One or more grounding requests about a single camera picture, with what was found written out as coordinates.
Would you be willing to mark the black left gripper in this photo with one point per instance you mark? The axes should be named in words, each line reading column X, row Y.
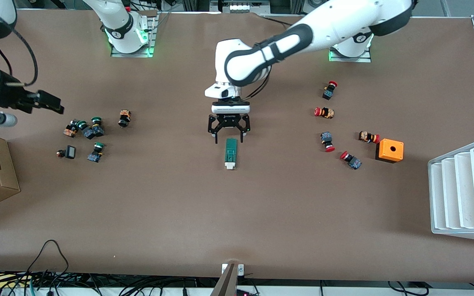
column 228, row 120

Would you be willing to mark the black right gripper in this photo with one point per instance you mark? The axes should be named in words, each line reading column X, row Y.
column 11, row 97

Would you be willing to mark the green load switch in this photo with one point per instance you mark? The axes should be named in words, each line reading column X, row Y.
column 231, row 152

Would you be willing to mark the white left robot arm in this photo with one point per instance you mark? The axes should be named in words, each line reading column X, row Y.
column 331, row 24

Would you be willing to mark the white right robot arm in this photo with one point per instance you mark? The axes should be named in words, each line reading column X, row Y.
column 117, row 24

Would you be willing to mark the green push button blue block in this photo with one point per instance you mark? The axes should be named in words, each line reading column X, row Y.
column 86, row 130
column 97, row 127
column 96, row 153

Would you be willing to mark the black block small red button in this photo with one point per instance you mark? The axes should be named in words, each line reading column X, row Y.
column 70, row 152

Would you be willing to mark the black push button orange block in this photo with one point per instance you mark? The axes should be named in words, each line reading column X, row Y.
column 124, row 118

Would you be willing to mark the red emergency button orange block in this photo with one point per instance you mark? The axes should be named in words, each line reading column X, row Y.
column 324, row 112
column 368, row 137

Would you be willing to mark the red emergency button blue block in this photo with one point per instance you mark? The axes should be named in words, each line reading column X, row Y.
column 329, row 91
column 327, row 140
column 351, row 160

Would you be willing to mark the device with lit indicators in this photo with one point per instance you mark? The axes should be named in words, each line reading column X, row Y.
column 240, row 6

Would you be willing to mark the yellow tag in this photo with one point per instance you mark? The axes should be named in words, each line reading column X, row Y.
column 8, row 280

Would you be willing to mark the white slotted rack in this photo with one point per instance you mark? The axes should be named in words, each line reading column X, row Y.
column 463, row 193

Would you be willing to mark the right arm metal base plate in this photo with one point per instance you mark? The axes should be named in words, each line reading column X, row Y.
column 132, row 54

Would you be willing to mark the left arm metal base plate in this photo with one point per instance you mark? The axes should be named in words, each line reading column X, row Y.
column 350, row 59

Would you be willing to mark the small metal bracket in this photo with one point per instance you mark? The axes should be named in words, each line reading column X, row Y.
column 240, row 269

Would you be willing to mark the orange button enclosure box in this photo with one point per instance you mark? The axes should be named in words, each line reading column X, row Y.
column 390, row 150

